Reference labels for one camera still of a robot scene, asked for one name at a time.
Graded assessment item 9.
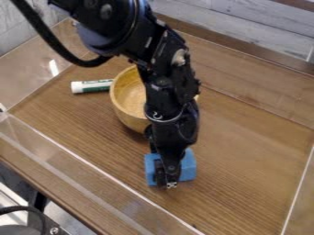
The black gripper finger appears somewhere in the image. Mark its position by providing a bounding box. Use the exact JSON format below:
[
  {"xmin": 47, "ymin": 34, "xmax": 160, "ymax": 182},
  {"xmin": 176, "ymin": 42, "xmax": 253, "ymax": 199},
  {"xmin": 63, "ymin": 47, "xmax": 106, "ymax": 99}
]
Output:
[
  {"xmin": 165, "ymin": 165, "xmax": 181, "ymax": 189},
  {"xmin": 156, "ymin": 168, "xmax": 166, "ymax": 187}
]

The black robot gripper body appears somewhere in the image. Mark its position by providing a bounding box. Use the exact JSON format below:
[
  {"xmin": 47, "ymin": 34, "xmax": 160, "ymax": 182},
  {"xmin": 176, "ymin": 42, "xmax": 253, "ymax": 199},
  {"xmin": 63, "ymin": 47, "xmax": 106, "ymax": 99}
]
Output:
[{"xmin": 145, "ymin": 102, "xmax": 201, "ymax": 167}]

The blue rectangular block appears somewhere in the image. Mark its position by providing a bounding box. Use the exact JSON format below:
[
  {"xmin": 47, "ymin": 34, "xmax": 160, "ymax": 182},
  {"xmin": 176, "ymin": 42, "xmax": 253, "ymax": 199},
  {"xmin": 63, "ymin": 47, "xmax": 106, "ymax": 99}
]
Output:
[{"xmin": 143, "ymin": 148, "xmax": 197, "ymax": 186}]

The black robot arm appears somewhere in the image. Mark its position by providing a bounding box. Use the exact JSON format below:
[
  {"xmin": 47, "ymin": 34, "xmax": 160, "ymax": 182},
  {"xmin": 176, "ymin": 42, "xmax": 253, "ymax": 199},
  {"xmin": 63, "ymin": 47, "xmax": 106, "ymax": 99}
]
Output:
[{"xmin": 9, "ymin": 0, "xmax": 201, "ymax": 189}]

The brown wooden bowl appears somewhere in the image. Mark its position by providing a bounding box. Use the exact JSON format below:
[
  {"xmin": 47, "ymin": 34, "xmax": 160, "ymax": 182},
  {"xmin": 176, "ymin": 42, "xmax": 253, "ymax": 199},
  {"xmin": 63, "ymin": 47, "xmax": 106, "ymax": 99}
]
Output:
[{"xmin": 110, "ymin": 65, "xmax": 152, "ymax": 134}]

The white green marker tube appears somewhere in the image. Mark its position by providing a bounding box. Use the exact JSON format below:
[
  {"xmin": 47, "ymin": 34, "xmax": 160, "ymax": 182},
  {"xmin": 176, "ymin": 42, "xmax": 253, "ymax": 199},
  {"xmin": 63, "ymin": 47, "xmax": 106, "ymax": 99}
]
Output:
[{"xmin": 70, "ymin": 79, "xmax": 113, "ymax": 94}]

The black cable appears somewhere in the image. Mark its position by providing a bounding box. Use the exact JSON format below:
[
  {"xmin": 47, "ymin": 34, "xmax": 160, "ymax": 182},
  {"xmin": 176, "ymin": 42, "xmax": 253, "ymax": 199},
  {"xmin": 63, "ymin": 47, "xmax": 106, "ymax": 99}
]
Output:
[{"xmin": 0, "ymin": 206, "xmax": 45, "ymax": 235}]

